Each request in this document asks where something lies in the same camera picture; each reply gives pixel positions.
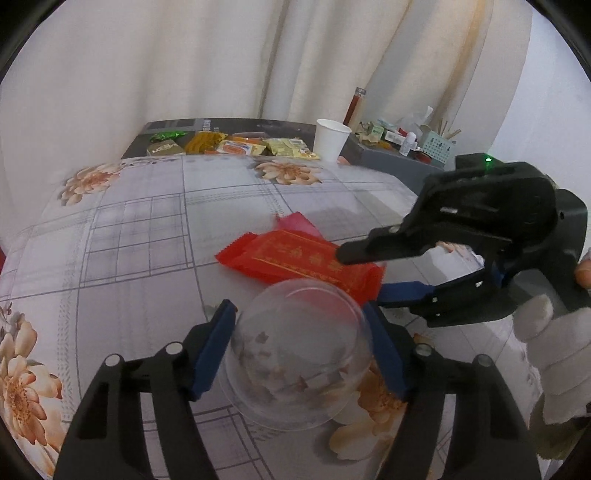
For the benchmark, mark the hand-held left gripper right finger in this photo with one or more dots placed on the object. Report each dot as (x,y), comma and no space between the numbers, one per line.
(390,360)

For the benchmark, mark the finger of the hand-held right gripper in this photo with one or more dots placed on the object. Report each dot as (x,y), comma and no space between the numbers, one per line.
(383,244)
(461,300)

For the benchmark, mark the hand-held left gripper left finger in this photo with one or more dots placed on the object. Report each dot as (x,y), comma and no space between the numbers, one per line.
(210,355)

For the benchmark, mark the clear plastic bowl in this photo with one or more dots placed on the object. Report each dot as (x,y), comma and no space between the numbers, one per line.
(295,360)

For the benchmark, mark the person's right hand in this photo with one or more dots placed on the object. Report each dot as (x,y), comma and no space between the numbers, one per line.
(563,360)

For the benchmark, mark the grey cabinet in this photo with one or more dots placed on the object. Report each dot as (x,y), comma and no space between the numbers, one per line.
(392,170)

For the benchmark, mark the pink packet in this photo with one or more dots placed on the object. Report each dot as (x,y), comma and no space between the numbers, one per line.
(298,225)

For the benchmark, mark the green pen holder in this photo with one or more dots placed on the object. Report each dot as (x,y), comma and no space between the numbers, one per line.
(438,147)

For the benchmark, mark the red packet gold print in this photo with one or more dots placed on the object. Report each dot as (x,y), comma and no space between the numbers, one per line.
(286,256)

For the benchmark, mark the small white bottle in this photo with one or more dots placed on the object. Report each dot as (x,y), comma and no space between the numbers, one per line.
(408,144)

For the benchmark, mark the floral checked tablecloth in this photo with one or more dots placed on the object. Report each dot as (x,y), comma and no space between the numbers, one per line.
(138,277)

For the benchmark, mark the green and white box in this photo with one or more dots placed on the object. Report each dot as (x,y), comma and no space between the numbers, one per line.
(375,131)

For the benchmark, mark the white paper cup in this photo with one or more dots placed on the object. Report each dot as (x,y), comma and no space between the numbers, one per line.
(331,141)

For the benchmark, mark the pale yellow packet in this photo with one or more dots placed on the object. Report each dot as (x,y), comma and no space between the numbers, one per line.
(291,147)

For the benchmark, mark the orange and white packet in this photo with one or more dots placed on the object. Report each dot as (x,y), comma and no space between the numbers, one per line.
(240,147)

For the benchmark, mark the orange yellow packet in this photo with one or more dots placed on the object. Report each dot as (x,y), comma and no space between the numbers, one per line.
(207,142)

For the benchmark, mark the olive packet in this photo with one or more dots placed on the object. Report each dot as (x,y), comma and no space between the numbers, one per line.
(165,148)

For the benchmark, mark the green foil packet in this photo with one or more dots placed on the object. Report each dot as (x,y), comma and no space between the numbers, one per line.
(167,136)

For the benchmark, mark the row of snack packets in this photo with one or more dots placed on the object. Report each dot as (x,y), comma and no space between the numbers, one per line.
(152,127)

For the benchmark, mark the cream curtain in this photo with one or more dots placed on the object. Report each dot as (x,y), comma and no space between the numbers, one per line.
(231,60)

